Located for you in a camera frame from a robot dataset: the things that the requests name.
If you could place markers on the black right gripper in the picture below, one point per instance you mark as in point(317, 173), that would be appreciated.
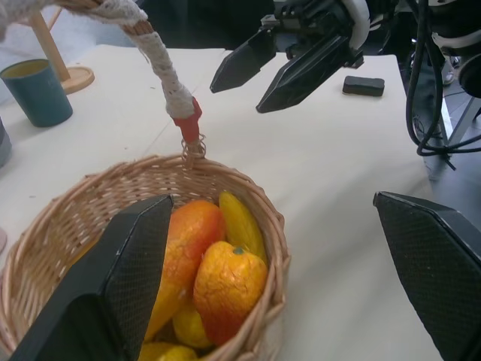
point(315, 22)

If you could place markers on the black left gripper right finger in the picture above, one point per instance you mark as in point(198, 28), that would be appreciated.
point(443, 263)

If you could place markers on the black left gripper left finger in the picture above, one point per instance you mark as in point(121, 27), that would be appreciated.
point(94, 293)

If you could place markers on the black whiteboard eraser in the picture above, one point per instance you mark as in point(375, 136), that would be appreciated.
point(362, 86)

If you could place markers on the yellow lemon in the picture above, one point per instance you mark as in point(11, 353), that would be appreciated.
point(189, 327)

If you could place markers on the large orange mango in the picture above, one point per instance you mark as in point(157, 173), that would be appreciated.
point(191, 233)

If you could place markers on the small orange fruit green stem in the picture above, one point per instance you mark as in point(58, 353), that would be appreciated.
point(229, 289)

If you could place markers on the long yellow fruit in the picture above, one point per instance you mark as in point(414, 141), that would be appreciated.
point(240, 222)

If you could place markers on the grey cylinder container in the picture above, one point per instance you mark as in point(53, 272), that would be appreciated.
point(3, 143)

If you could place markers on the black white robot torso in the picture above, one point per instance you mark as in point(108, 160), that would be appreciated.
point(456, 19)

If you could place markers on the wooden stand round base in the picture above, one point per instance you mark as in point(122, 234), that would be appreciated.
point(80, 79)

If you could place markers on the teal cup yellow inside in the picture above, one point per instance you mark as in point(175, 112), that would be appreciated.
point(41, 97)

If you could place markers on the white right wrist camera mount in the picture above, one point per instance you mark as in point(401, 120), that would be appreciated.
point(361, 22)

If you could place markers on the grey metal frame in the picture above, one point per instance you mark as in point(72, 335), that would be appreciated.
point(460, 120)

